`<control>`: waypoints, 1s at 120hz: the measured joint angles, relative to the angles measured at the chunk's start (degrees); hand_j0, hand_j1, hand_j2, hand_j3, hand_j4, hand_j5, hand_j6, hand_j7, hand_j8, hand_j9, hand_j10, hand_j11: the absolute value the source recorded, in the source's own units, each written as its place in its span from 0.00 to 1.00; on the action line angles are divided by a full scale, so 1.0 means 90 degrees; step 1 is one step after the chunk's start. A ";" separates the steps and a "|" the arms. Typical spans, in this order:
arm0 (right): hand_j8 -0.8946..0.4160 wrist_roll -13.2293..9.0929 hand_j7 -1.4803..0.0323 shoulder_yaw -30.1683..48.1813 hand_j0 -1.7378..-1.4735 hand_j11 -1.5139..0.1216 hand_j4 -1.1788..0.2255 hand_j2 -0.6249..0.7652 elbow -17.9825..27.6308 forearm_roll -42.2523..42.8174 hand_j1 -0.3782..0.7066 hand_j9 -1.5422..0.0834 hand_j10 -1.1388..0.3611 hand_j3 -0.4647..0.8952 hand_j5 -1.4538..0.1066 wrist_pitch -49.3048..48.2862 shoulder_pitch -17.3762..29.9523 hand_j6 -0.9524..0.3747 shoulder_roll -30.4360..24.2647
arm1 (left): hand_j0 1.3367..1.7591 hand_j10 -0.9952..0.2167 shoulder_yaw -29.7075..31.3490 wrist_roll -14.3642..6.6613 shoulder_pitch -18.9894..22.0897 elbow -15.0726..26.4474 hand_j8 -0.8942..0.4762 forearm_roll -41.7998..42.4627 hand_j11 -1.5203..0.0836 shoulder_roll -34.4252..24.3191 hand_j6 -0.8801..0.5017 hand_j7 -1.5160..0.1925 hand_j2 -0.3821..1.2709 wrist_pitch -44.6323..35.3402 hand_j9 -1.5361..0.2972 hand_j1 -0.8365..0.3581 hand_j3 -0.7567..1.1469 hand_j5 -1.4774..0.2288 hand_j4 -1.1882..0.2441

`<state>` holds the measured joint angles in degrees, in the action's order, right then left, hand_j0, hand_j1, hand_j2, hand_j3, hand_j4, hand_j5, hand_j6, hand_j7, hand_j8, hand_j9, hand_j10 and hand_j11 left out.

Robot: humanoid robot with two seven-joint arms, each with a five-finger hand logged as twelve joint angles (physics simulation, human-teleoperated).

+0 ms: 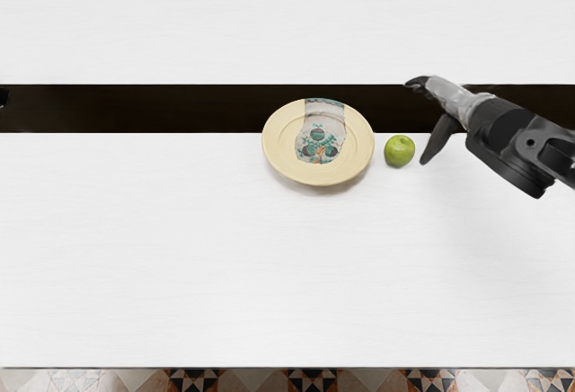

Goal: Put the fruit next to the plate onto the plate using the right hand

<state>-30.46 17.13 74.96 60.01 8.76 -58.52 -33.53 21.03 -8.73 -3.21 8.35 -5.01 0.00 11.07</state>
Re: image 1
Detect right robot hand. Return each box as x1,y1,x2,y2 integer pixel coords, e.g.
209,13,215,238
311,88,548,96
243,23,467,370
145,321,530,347
404,75,484,166

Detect cream plate with printed pattern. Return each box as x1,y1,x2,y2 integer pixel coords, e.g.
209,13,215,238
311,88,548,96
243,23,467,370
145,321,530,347
261,97,376,187

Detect green apple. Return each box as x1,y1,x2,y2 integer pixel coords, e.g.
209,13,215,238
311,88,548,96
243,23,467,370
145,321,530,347
383,134,417,169

